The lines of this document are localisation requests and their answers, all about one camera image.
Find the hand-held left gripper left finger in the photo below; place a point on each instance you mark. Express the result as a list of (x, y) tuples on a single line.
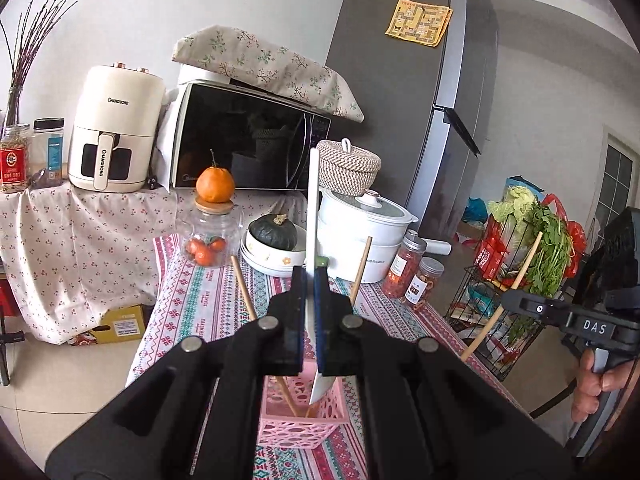
[(298, 320)]

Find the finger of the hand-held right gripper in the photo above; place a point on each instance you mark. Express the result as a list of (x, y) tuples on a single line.
[(537, 306)]

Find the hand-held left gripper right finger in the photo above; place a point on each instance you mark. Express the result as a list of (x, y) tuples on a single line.
[(324, 330)]

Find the light wooden chopstick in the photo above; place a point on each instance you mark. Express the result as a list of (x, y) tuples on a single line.
[(361, 270), (242, 285), (485, 325)]

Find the pink plastic basket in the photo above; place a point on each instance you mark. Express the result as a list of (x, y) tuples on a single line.
[(300, 432)]

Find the person's right hand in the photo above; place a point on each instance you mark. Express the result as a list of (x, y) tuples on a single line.
[(590, 385)]

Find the red plastic bag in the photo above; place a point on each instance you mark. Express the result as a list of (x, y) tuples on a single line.
[(575, 240)]

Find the green leafy herbs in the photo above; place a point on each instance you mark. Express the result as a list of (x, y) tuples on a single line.
[(550, 250)]

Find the white flower print bowl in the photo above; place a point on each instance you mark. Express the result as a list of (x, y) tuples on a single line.
[(265, 261)]

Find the red snack packet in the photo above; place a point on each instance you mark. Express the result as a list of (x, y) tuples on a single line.
[(490, 255)]

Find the white framed door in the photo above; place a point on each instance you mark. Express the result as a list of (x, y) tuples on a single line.
[(617, 185)]

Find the striped patterned tablecloth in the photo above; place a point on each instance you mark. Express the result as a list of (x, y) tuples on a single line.
[(215, 300)]

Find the green pumpkin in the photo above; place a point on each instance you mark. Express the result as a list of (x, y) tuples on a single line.
[(272, 232)]

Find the white electric pot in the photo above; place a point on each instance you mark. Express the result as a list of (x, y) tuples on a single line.
[(360, 240)]

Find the jar of red dried chili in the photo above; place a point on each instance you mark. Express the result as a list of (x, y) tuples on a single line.
[(402, 270)]

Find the napa cabbage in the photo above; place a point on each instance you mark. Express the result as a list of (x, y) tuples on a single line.
[(510, 210)]

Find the jar of dried slices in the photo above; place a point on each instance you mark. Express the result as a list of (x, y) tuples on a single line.
[(422, 285)]

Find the blue plastic bag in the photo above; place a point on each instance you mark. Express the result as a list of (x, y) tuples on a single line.
[(475, 210)]

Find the glass jar with wooden lid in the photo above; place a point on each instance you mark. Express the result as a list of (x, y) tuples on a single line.
[(210, 225)]

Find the large orange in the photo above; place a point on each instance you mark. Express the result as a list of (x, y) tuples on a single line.
[(215, 185)]

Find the woven lidded basket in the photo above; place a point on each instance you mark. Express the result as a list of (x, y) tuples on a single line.
[(347, 167)]

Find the yellow cardboard box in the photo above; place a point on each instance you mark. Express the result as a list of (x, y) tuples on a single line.
[(120, 322)]

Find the black microwave oven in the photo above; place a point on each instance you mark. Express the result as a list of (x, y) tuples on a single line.
[(250, 130)]

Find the white cherry print cloth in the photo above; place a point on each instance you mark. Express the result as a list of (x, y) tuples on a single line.
[(75, 240)]

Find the grey refrigerator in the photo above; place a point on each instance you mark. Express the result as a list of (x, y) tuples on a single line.
[(390, 85)]

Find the floral cloth cover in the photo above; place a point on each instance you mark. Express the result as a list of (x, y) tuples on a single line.
[(260, 57)]

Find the cream air fryer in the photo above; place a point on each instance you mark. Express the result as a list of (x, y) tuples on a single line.
[(120, 110)]

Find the blue label jar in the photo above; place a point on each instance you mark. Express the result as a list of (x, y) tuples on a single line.
[(47, 152)]

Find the yellow paper sheet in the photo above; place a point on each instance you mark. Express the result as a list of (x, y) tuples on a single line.
[(419, 22)]

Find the red label jar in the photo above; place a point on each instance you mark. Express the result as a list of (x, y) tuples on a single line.
[(14, 160)]

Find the glass vase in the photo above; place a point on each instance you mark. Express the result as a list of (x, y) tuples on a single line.
[(12, 107)]

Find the dried branches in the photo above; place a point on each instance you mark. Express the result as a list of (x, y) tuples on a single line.
[(35, 35)]

